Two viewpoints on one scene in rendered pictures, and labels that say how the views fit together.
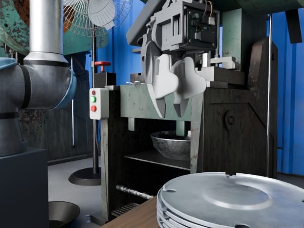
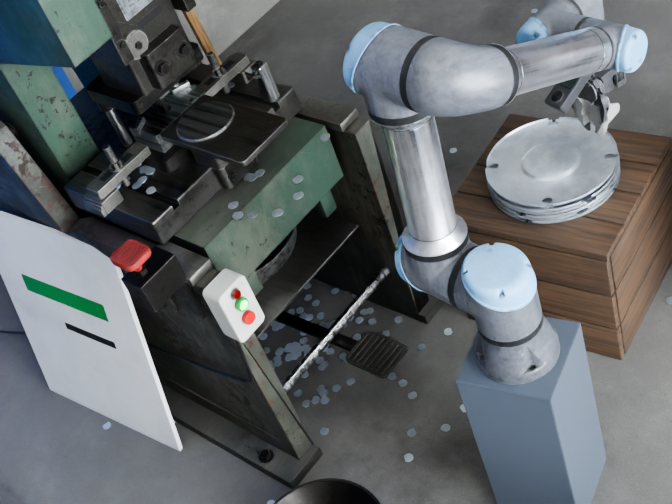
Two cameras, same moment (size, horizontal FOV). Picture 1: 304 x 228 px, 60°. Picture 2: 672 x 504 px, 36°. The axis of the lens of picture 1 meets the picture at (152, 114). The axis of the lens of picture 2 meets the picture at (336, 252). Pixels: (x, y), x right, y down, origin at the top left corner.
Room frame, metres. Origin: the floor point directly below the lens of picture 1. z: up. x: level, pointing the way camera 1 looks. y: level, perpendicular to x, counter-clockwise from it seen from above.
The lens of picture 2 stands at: (0.59, 1.61, 1.93)
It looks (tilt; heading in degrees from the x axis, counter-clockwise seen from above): 42 degrees down; 284
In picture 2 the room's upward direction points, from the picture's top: 22 degrees counter-clockwise
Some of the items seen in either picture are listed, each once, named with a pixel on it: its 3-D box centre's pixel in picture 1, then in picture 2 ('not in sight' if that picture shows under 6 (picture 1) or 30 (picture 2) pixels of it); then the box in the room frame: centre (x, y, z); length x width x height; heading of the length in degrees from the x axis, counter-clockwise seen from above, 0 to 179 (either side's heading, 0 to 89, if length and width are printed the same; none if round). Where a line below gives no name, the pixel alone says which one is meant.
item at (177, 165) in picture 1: (186, 155); (239, 261); (1.26, -0.17, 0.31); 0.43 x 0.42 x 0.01; 50
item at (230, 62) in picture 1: (219, 58); (221, 70); (1.15, -0.29, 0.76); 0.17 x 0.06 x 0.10; 50
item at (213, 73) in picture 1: (185, 78); (184, 147); (1.25, -0.16, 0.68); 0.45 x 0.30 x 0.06; 50
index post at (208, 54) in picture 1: (206, 54); (265, 80); (1.04, -0.21, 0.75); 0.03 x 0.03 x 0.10; 50
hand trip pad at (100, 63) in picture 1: (102, 69); (137, 266); (1.29, 0.24, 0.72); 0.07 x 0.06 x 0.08; 140
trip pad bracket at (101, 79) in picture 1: (105, 91); (166, 296); (1.28, 0.23, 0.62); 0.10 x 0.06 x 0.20; 50
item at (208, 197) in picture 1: (235, 194); (550, 160); (0.50, -0.16, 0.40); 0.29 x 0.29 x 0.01
